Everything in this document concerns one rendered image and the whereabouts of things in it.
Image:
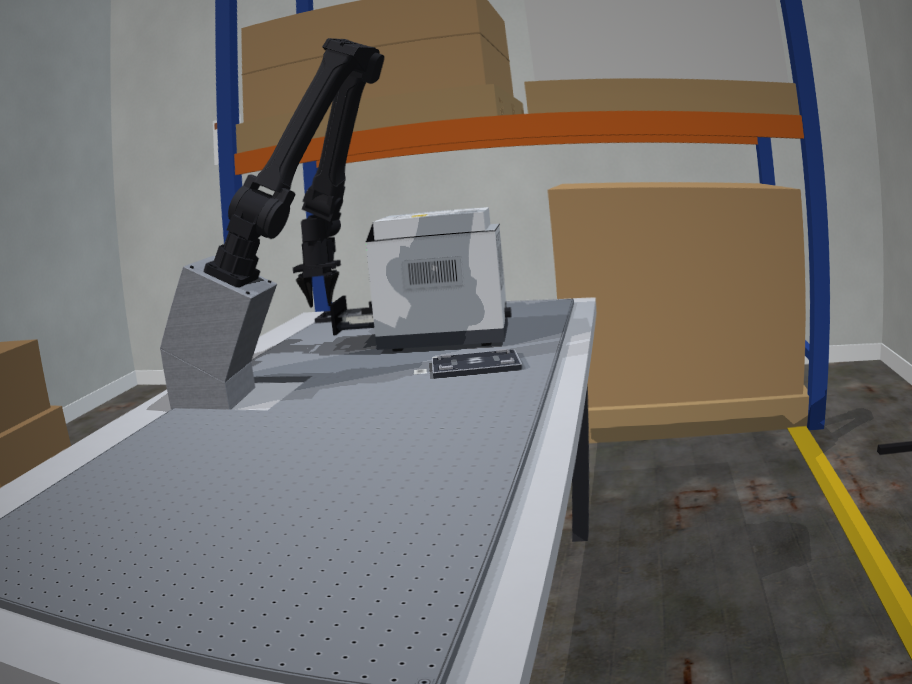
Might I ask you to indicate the grey heat sealer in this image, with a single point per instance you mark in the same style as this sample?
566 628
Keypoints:
434 281

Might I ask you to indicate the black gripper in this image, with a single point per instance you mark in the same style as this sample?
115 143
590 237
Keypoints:
315 261

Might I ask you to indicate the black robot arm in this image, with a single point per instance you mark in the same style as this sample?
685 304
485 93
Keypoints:
254 213

